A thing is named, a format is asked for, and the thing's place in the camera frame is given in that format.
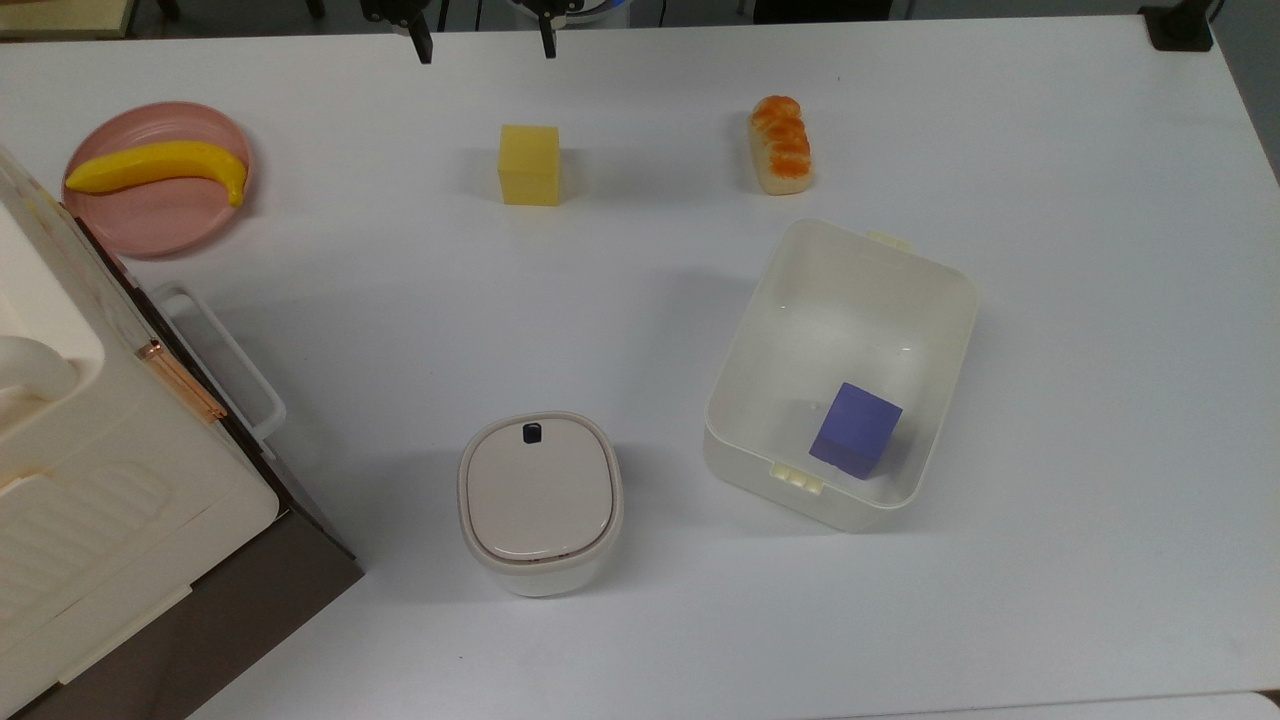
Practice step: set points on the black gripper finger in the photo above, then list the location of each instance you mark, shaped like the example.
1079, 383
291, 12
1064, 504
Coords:
421, 40
548, 35

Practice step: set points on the white plastic box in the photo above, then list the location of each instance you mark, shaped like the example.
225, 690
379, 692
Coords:
790, 400

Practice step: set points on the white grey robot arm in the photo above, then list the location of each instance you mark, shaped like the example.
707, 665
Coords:
595, 8

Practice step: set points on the dark brown wooden box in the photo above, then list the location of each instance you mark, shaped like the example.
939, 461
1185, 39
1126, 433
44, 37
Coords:
230, 610

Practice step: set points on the yellow cube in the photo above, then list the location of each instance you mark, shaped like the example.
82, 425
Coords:
529, 165

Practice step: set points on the orange glazed toy bread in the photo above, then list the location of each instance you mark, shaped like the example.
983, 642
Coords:
780, 145

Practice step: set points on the yellow toy banana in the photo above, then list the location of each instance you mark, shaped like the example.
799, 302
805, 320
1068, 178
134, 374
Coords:
160, 165

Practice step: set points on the pink plate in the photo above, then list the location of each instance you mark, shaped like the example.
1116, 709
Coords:
150, 220

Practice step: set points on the wooden side table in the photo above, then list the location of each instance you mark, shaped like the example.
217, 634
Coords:
60, 15

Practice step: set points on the small white lidded bin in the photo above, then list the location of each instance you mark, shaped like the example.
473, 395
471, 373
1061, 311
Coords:
538, 495

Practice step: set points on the purple cube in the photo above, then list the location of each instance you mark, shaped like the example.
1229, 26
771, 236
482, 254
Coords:
855, 428

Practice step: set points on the cream toy cabinet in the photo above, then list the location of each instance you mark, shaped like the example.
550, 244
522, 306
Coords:
110, 480

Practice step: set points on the black camera stand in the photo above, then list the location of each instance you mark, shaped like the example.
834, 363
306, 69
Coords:
1180, 28

